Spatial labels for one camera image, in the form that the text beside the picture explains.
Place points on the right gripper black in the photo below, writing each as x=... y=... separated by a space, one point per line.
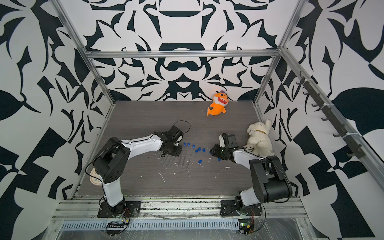
x=215 y=152

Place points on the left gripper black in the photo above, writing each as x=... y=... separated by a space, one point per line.
x=178 y=153

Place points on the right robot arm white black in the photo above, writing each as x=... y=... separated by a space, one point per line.
x=269 y=181

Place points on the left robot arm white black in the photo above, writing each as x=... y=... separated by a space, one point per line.
x=112 y=159

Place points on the white dog plush toy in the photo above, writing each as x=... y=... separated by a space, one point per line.
x=259 y=142

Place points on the orange shark plush toy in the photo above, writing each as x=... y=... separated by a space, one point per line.
x=220 y=101

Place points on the beige round toy clock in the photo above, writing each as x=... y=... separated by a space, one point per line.
x=95 y=178

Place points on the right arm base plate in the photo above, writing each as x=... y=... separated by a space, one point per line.
x=233 y=208

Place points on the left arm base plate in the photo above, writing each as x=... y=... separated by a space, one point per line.
x=127 y=209

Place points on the black wall hook rail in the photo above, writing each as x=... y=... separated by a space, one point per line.
x=333 y=115

